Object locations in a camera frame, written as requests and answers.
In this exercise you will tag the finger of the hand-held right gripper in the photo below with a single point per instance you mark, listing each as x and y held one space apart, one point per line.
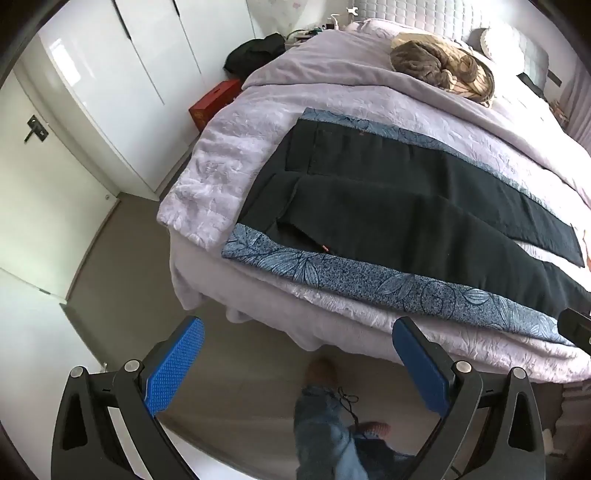
576 328

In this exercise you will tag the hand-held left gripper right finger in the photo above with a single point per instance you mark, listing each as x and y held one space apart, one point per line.
422 364

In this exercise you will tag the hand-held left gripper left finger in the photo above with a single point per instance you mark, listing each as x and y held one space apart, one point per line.
173 364

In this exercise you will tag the black pants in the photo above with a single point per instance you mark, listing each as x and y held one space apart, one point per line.
392 203

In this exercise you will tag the pink slipper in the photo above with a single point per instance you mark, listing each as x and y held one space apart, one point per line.
376 429

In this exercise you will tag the white bed sheet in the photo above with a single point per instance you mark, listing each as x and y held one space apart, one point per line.
217 286

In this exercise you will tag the blue leaf-print cloth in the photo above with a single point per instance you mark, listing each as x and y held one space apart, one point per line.
369 279

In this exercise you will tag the person's jeans leg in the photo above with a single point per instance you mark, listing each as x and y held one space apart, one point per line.
323 434

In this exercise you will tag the white door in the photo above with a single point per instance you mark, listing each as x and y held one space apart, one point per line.
51 194

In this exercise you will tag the lilac embossed blanket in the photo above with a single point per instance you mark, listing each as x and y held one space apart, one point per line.
240 152

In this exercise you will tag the pink curtain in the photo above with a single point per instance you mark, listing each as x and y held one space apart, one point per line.
577 97

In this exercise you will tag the beige striped cloth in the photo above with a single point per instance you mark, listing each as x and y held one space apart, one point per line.
475 85

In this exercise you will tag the red box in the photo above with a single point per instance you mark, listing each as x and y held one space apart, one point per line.
212 104

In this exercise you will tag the white pillow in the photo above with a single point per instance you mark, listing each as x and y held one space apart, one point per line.
505 48

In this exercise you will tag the white wardrobe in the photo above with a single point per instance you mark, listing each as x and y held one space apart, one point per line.
138 69

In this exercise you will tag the brown fleece throw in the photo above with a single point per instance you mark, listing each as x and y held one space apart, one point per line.
422 60

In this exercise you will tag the grey-lilac duvet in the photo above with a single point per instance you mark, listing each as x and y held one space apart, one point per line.
341 60

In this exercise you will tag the black bag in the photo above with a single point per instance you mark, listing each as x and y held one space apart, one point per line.
254 53

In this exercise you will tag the cluttered nightstand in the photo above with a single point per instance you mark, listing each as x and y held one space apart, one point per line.
311 32

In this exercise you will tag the white quilted headboard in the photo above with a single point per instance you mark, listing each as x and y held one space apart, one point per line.
415 11

